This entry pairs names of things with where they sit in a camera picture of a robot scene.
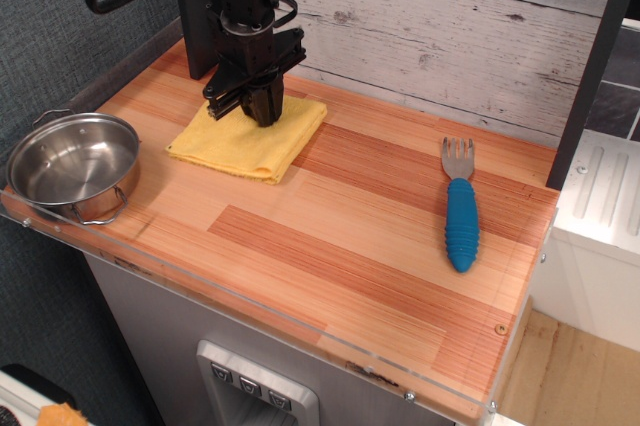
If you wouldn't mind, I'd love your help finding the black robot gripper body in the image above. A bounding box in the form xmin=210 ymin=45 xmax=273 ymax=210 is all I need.
xmin=203 ymin=21 xmax=306 ymax=120

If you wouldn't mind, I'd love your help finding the grey toy fridge front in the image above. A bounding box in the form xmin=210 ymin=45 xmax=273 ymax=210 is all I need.
xmin=86 ymin=255 xmax=450 ymax=425

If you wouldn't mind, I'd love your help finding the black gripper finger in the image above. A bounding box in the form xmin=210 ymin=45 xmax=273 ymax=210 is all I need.
xmin=257 ymin=73 xmax=284 ymax=127
xmin=241 ymin=88 xmax=261 ymax=123

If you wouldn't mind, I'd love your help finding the black and orange object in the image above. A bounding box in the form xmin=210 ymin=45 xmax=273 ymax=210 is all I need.
xmin=1 ymin=364 xmax=91 ymax=425

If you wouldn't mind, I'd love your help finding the stainless steel pot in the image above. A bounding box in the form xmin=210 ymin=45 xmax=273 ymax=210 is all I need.
xmin=6 ymin=109 xmax=140 ymax=226

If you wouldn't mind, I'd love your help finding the dark grey right post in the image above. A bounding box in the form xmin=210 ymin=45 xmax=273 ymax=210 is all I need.
xmin=546 ymin=0 xmax=631 ymax=191

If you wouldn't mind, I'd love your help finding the white toy sink unit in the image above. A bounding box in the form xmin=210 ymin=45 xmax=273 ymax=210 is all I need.
xmin=527 ymin=18 xmax=640 ymax=352

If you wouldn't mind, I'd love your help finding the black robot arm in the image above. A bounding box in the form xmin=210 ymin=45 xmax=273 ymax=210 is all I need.
xmin=178 ymin=0 xmax=306 ymax=127

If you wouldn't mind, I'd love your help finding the dark grey post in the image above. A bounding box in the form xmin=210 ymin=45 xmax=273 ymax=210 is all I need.
xmin=546 ymin=0 xmax=631 ymax=191
xmin=177 ymin=0 xmax=218 ymax=80

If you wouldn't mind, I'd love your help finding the clear acrylic edge guard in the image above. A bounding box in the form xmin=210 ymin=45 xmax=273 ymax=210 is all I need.
xmin=2 ymin=178 xmax=558 ymax=425

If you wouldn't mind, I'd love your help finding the dark grey left post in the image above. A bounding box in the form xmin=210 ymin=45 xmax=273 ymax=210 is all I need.
xmin=177 ymin=0 xmax=218 ymax=80

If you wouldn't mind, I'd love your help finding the silver ice dispenser panel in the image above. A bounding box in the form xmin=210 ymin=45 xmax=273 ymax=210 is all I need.
xmin=196 ymin=340 xmax=321 ymax=425

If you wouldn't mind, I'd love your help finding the blue handled metal fork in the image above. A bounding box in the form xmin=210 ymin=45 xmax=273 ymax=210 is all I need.
xmin=441 ymin=137 xmax=480 ymax=273

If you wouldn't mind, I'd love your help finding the yellow towel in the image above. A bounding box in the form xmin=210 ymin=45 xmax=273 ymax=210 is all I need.
xmin=166 ymin=96 xmax=327 ymax=185

